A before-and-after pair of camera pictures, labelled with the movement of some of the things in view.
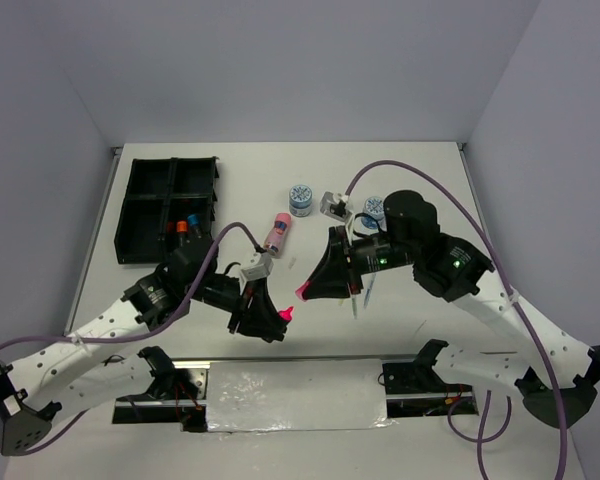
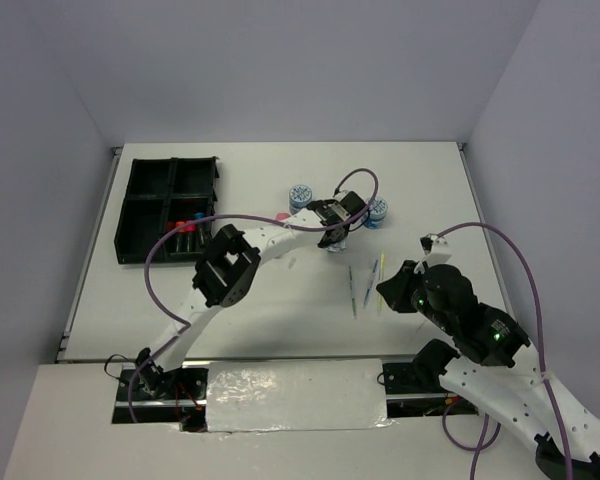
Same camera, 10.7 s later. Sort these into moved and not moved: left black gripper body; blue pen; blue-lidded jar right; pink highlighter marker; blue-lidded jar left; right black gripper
Moved: left black gripper body; right black gripper; pink highlighter marker
Not moved: blue pen; blue-lidded jar right; blue-lidded jar left
